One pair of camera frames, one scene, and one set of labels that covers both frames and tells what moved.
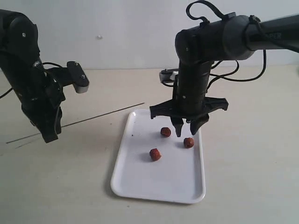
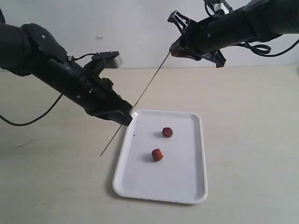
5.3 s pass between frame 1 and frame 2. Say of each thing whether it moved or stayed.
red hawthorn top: stayed
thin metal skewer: moved
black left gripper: moved
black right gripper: moved
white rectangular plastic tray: stayed
